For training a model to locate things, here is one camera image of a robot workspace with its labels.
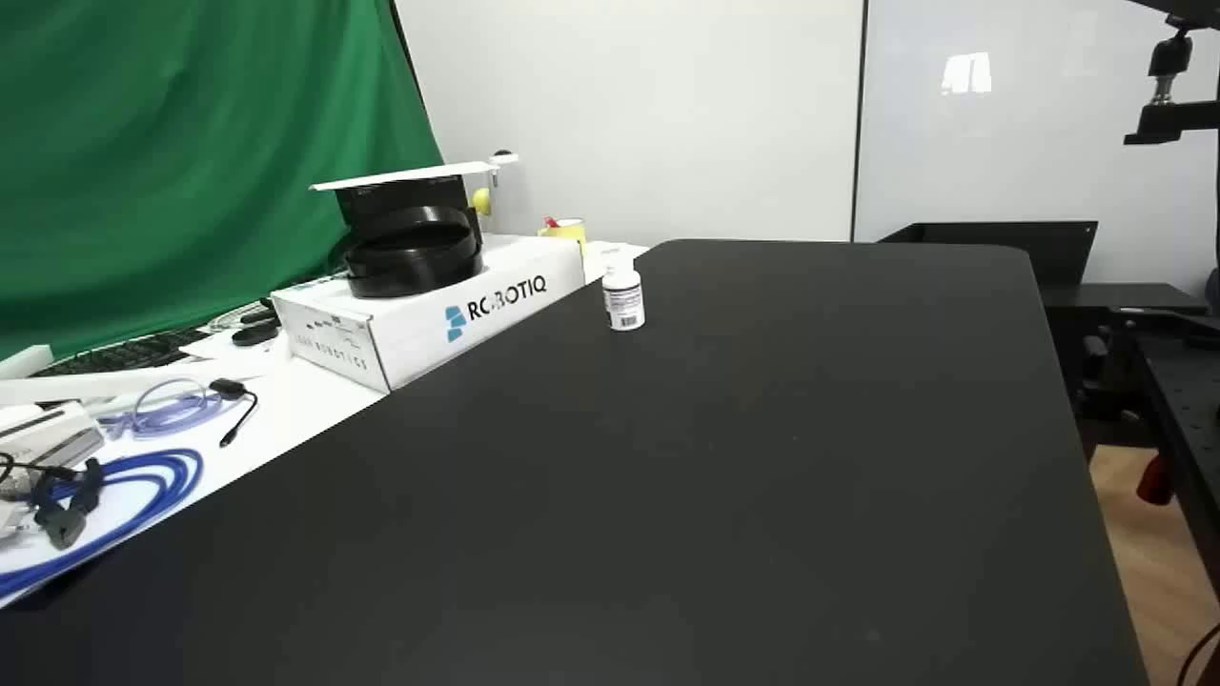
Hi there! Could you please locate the black computer mouse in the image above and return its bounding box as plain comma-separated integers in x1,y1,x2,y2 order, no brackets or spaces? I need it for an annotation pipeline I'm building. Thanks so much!
231,317,280,345

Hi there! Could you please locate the white Robotiq cardboard box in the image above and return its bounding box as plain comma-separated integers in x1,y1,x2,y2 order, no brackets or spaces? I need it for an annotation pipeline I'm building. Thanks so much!
271,236,588,393

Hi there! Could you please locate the small white pill bottle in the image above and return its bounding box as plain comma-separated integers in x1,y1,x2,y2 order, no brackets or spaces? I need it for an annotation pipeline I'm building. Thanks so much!
602,257,646,330

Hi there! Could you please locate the black clamp tool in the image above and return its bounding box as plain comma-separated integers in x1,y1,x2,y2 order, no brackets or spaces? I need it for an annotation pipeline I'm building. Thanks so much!
30,457,105,550

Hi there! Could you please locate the black round hat-shaped object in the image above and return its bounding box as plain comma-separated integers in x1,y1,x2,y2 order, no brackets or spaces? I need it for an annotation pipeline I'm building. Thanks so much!
335,179,485,297

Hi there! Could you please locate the black keyboard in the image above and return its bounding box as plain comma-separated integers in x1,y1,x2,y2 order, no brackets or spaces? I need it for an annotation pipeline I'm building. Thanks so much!
45,336,182,378

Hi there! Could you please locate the white side table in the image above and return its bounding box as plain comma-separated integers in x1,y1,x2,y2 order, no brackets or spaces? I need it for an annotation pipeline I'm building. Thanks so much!
0,233,646,613

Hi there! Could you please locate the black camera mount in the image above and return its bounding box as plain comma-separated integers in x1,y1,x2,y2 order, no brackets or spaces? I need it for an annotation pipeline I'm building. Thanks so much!
1128,0,1220,143

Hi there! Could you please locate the blue coiled cable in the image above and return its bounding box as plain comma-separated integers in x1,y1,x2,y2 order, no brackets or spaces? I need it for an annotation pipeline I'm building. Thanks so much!
0,445,208,603

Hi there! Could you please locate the green backdrop cloth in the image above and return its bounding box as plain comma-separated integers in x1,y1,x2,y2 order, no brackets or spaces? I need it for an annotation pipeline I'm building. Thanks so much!
0,0,438,354

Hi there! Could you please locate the yellow small object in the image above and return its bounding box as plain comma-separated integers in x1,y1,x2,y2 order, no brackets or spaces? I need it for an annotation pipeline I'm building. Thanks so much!
543,217,588,245

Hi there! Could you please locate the white flat board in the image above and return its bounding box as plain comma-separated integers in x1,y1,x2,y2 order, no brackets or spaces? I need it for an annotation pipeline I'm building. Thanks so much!
311,152,520,193

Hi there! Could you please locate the black cable with plug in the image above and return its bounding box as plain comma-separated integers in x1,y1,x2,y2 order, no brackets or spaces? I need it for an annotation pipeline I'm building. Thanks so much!
208,378,265,450

